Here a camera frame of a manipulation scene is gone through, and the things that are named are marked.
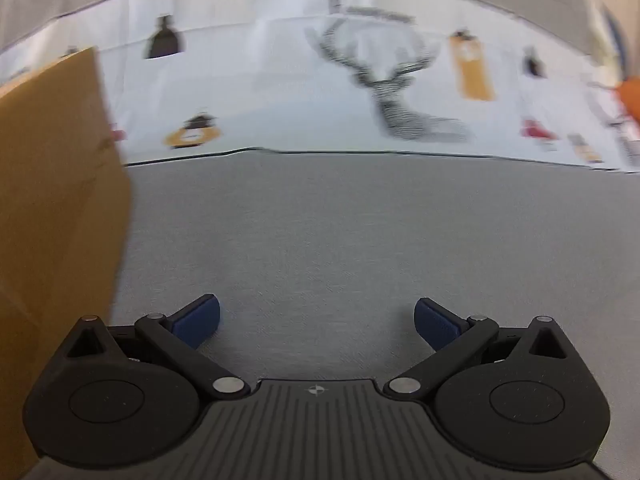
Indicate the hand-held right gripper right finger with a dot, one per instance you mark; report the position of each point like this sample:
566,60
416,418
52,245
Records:
435,325

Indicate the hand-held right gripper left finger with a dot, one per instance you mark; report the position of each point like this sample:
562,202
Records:
197,322

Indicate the brown cardboard box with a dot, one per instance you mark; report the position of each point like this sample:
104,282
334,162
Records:
55,200

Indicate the white deer printed cloth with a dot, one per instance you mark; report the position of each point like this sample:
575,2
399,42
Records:
280,90

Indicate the orange cushion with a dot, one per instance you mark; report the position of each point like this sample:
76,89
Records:
631,100

